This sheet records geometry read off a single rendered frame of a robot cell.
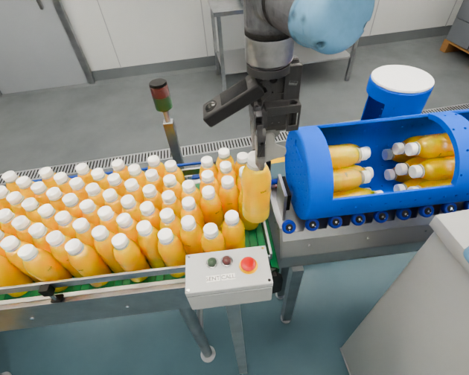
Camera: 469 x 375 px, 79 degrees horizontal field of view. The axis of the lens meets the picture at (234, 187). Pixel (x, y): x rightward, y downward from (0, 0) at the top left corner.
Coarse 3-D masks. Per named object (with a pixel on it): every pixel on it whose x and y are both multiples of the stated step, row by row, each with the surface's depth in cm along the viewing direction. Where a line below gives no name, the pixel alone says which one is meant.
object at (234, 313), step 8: (232, 312) 83; (240, 312) 84; (232, 320) 87; (240, 320) 88; (232, 328) 93; (240, 328) 94; (232, 336) 99; (240, 336) 100; (240, 344) 108; (240, 352) 115; (240, 360) 125; (240, 368) 137
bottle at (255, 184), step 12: (252, 168) 60; (264, 168) 61; (252, 180) 61; (264, 180) 61; (252, 192) 63; (264, 192) 63; (252, 204) 66; (264, 204) 66; (252, 216) 69; (264, 216) 69
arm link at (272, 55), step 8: (248, 40) 41; (256, 40) 46; (280, 40) 46; (288, 40) 40; (248, 48) 42; (256, 48) 41; (264, 48) 40; (272, 48) 40; (280, 48) 41; (288, 48) 41; (248, 56) 43; (256, 56) 42; (264, 56) 41; (272, 56) 41; (280, 56) 41; (288, 56) 42; (256, 64) 43; (264, 64) 42; (272, 64) 42; (280, 64) 42
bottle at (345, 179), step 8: (344, 168) 83; (352, 168) 83; (336, 176) 81; (344, 176) 81; (352, 176) 81; (360, 176) 82; (336, 184) 81; (344, 184) 81; (352, 184) 81; (360, 184) 83
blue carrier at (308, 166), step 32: (320, 128) 89; (352, 128) 93; (384, 128) 95; (416, 128) 97; (448, 128) 78; (288, 160) 95; (320, 160) 74; (384, 160) 103; (320, 192) 75; (384, 192) 99; (416, 192) 78; (448, 192) 79
